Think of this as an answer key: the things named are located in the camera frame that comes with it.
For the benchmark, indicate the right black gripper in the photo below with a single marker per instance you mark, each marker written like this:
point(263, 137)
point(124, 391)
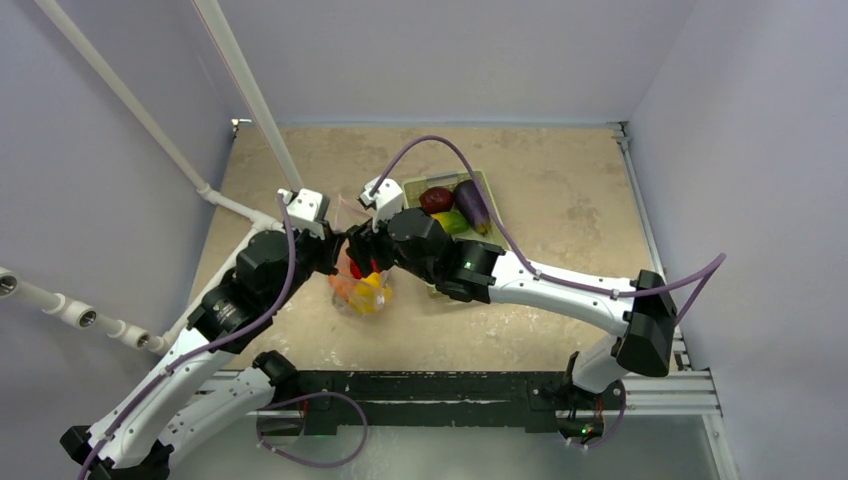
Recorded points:
point(364, 244)

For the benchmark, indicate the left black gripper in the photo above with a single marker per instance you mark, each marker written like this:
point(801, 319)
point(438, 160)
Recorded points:
point(327, 247)

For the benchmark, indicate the orange green mango toy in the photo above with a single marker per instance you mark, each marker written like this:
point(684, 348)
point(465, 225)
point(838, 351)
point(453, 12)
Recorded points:
point(452, 222)

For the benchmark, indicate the red tomato toy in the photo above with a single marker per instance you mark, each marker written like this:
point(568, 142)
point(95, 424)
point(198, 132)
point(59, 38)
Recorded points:
point(354, 270)

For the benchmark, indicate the purple eggplant toy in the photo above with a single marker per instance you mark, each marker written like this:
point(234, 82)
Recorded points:
point(472, 207)

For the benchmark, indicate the yellow bell pepper toy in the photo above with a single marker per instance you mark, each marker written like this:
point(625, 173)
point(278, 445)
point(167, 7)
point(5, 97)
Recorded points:
point(370, 294)

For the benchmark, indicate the clear pink zip bag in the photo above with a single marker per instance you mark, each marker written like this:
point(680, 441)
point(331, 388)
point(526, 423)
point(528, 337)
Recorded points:
point(346, 215)

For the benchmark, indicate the orange fruit toy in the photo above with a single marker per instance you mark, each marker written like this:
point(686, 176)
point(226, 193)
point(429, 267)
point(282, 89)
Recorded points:
point(342, 286)

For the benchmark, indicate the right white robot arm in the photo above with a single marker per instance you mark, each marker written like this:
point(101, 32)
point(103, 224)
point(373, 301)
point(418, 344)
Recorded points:
point(637, 315)

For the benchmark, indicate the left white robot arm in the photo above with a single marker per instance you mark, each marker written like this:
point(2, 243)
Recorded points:
point(144, 435)

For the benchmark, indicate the light green plastic basket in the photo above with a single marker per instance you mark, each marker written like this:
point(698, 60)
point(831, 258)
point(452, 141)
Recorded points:
point(414, 187)

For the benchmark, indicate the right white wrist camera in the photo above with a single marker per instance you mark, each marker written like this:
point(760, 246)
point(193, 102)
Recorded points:
point(384, 197)

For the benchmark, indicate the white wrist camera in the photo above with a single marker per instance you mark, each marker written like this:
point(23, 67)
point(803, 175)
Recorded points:
point(384, 197)
point(306, 210)

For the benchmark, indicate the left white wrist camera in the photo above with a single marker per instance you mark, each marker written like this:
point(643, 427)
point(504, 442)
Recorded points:
point(306, 210)

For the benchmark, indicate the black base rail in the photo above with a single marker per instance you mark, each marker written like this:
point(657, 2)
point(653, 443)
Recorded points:
point(534, 401)

